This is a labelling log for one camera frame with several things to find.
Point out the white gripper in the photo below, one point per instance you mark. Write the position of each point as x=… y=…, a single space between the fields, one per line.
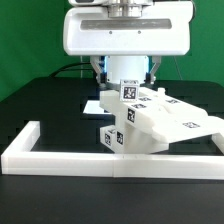
x=162 y=29

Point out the white tagged cube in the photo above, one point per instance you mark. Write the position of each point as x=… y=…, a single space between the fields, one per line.
x=129 y=90

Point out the white H-shaped chair back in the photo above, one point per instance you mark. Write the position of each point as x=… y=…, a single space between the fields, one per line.
x=163 y=117

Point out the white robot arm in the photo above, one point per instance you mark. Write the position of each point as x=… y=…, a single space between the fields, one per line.
x=123 y=67

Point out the white tag base sheet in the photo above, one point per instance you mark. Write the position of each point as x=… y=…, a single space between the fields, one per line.
x=93 y=107

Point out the white block right edge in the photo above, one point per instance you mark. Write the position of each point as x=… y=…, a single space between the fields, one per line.
x=218 y=139

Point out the white U-shaped fence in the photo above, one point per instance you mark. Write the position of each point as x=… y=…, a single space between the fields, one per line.
x=20 y=158

